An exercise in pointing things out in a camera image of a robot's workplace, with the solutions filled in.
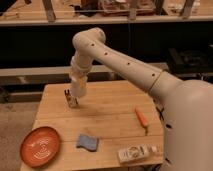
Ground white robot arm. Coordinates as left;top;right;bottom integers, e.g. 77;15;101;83
70;28;213;171

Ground orange ceramic plate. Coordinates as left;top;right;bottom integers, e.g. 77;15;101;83
20;126;61;167

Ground wooden table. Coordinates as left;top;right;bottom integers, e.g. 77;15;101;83
19;78;168;171

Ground blue sponge cloth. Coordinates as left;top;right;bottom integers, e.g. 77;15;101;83
76;134;99;152

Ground orange carrot toy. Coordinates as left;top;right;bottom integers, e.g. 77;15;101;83
135;109;149;128

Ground white plastic bottle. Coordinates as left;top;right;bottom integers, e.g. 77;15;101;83
117;144;162;163

